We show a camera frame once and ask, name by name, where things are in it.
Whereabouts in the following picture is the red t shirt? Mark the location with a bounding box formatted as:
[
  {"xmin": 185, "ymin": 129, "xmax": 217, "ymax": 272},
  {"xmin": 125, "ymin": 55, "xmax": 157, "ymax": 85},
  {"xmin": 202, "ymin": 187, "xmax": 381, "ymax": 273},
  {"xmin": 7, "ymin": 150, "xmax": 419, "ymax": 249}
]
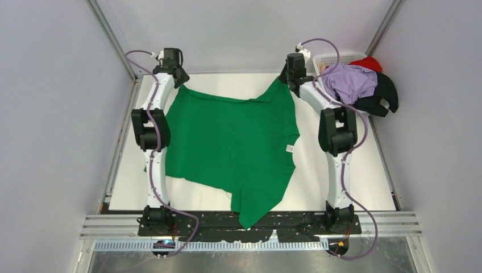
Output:
[{"xmin": 350, "ymin": 56, "xmax": 383, "ymax": 73}]

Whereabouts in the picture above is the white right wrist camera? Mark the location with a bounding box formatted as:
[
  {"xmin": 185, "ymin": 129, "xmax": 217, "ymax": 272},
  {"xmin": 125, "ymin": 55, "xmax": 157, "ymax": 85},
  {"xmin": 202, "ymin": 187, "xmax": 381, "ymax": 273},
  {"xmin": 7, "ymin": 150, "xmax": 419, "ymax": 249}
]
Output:
[{"xmin": 295, "ymin": 43, "xmax": 311, "ymax": 64}]

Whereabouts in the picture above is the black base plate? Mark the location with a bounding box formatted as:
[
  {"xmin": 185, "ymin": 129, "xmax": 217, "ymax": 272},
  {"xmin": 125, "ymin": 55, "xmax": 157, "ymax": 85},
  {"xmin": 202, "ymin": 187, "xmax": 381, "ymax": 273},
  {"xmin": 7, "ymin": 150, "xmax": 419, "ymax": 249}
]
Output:
[{"xmin": 136, "ymin": 209, "xmax": 362, "ymax": 243}]

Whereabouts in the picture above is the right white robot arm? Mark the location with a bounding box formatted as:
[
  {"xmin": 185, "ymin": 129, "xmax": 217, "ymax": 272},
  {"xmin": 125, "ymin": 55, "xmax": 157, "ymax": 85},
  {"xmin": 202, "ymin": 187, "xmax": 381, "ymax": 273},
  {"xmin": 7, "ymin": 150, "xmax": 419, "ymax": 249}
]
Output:
[{"xmin": 279, "ymin": 52, "xmax": 358, "ymax": 234}]

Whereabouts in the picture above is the green t shirt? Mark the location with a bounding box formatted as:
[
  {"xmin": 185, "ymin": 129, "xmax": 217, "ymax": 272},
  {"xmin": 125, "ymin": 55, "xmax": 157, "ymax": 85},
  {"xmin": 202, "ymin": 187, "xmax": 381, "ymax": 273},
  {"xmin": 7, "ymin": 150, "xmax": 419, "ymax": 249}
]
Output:
[{"xmin": 165, "ymin": 79, "xmax": 300, "ymax": 229}]

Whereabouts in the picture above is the beige cloth in basket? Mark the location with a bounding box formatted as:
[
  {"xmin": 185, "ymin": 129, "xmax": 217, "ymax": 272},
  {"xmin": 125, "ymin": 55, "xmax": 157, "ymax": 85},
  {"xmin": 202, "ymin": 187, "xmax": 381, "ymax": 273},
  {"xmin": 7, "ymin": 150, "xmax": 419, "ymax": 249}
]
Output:
[{"xmin": 318, "ymin": 62, "xmax": 326, "ymax": 73}]

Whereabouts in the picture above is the black t shirt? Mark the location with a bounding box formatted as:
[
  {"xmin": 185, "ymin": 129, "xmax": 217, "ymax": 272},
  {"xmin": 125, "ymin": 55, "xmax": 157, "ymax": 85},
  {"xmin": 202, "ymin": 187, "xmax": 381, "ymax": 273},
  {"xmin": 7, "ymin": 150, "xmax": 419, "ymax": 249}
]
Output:
[{"xmin": 347, "ymin": 72, "xmax": 399, "ymax": 117}]

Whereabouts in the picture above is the lilac t shirt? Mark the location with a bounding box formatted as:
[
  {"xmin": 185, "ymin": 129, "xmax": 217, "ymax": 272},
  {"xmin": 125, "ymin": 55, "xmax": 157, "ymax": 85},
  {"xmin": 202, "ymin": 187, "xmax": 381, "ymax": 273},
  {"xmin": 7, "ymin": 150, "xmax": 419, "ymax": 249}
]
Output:
[{"xmin": 321, "ymin": 63, "xmax": 378, "ymax": 105}]

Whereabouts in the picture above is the slotted grey cable duct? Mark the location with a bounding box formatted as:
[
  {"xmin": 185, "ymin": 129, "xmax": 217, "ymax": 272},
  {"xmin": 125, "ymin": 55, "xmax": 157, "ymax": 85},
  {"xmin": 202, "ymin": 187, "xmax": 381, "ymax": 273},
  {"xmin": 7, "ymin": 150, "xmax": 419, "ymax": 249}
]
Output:
[{"xmin": 94, "ymin": 238, "xmax": 329, "ymax": 252}]

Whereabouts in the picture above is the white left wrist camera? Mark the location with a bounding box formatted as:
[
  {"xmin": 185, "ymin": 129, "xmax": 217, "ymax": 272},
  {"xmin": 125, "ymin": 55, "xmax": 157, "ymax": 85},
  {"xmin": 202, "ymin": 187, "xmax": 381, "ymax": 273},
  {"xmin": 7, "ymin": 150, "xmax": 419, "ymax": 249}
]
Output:
[{"xmin": 151, "ymin": 51, "xmax": 164, "ymax": 61}]

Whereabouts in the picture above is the white plastic laundry basket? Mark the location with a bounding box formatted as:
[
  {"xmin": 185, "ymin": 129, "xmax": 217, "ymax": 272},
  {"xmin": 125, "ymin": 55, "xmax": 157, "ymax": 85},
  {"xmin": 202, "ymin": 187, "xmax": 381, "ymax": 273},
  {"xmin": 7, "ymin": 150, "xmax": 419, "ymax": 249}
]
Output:
[{"xmin": 310, "ymin": 51, "xmax": 367, "ymax": 114}]

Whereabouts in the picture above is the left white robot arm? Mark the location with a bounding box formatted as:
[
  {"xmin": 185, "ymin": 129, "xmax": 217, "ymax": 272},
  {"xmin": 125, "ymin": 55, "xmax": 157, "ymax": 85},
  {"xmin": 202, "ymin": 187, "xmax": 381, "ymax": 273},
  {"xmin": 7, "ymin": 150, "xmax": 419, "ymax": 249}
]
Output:
[{"xmin": 131, "ymin": 48, "xmax": 190, "ymax": 235}]

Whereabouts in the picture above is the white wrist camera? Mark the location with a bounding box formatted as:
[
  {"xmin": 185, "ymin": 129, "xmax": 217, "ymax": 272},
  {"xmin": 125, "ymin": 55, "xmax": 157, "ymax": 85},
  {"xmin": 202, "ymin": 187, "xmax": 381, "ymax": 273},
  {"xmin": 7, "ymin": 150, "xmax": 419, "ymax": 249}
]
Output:
[
  {"xmin": 151, "ymin": 51, "xmax": 164, "ymax": 61},
  {"xmin": 295, "ymin": 43, "xmax": 311, "ymax": 64}
]

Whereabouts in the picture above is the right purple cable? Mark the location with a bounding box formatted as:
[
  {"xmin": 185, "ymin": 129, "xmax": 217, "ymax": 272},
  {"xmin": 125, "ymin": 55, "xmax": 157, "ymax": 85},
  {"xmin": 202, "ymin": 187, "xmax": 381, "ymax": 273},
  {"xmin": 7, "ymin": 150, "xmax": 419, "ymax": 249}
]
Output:
[{"xmin": 300, "ymin": 38, "xmax": 379, "ymax": 262}]

